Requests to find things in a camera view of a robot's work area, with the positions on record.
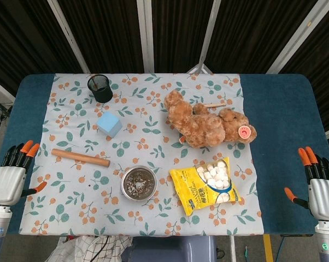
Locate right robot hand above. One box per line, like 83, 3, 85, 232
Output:
284, 146, 329, 222

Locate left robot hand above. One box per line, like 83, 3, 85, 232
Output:
0, 140, 48, 207

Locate wooden rolling pin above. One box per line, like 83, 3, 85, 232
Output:
51, 148, 111, 168

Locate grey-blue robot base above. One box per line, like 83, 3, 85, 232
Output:
120, 236, 217, 262

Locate stainless steel bowl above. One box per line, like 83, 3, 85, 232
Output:
121, 165, 158, 202

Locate crushed grains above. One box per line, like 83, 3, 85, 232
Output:
124, 169, 156, 198

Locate white checkered cloth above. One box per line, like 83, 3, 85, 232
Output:
45, 235, 134, 262

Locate white table leg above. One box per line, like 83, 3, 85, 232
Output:
229, 236, 237, 262

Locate light blue foam cube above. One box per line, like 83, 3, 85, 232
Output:
96, 111, 123, 138

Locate black mesh pen cup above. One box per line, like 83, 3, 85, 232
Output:
87, 74, 114, 104

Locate yellow marshmallow bag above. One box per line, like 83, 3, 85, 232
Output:
169, 157, 242, 217

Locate floral print tablecloth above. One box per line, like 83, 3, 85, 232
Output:
19, 73, 265, 237

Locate brown teddy bear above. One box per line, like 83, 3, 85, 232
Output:
163, 89, 257, 149

